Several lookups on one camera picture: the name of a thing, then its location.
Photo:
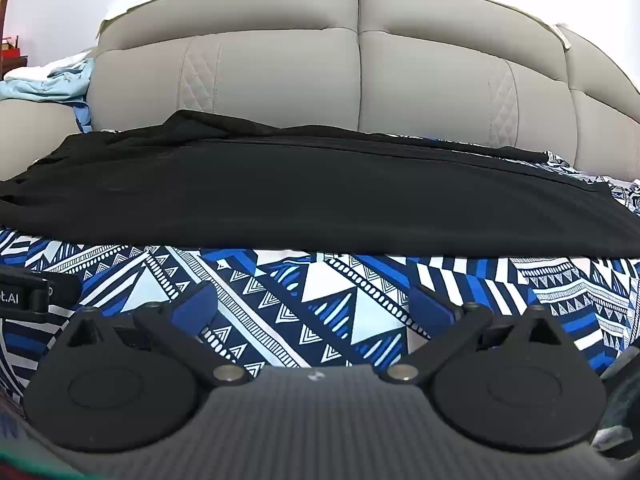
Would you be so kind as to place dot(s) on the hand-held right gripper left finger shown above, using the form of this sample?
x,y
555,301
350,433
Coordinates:
x,y
192,307

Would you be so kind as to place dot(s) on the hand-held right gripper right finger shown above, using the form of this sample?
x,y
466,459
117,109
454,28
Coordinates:
x,y
434,307

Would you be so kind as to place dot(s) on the black pants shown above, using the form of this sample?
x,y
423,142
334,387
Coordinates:
x,y
310,195

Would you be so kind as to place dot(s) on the blue white patterned blanket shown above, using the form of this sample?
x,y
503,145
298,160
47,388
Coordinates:
x,y
320,292

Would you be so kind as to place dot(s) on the light blue cloth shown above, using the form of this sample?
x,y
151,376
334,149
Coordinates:
x,y
35,91

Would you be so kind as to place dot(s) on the dark grey cloth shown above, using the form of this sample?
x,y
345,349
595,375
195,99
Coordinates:
x,y
625,400

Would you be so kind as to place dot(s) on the white crumpled garment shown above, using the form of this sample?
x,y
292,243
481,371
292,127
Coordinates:
x,y
60,66

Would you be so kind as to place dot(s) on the red box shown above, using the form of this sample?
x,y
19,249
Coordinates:
x,y
9,50

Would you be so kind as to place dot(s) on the grey padded headboard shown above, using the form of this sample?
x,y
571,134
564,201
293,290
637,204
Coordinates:
x,y
280,75

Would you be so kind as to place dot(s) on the brown wooden pole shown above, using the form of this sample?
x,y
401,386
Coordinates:
x,y
6,0

